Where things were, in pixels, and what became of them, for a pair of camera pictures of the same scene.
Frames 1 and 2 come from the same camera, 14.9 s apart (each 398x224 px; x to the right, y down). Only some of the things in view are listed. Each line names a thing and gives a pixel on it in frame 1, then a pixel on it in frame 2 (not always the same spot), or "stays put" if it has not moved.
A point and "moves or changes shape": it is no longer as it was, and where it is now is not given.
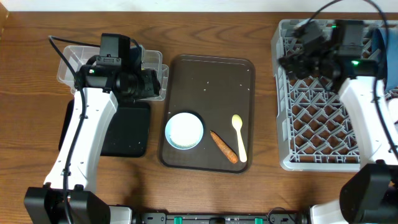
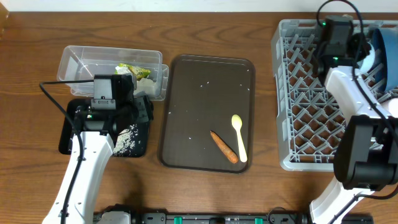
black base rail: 222,218 stays put
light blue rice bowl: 184,130 moves or changes shape
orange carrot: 226,149 stays put
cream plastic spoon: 237,121 stays put
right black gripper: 297,60 -> 359,46
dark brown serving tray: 215,89 stays put
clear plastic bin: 78,55 stays put
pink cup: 393,106 stays put
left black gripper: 151,89 -> 145,112
